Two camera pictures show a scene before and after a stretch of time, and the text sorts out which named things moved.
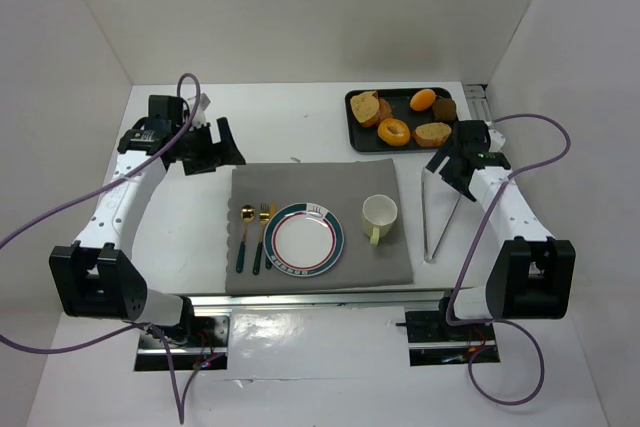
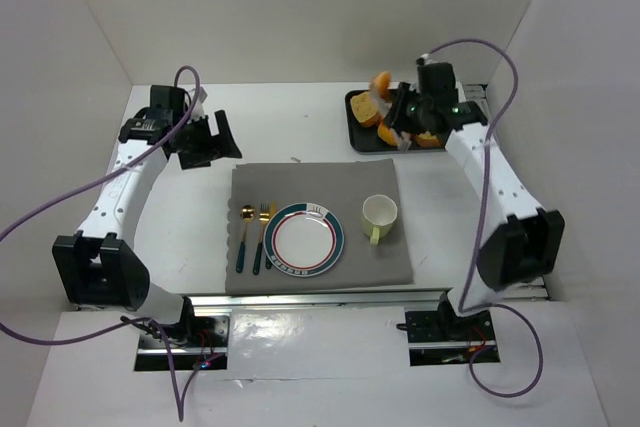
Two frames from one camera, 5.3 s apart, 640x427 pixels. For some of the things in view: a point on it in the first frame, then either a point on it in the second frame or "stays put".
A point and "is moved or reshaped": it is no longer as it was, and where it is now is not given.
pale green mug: x=379 y=214 stays put
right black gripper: x=448 y=167 to x=400 y=110
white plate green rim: x=304 y=239 stays put
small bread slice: x=431 y=134 stays put
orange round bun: x=423 y=100 is moved or reshaped
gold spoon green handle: x=247 y=213 stays put
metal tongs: x=425 y=222 to x=384 y=104
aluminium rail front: x=350 y=300 stays put
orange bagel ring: x=394 y=132 stays put
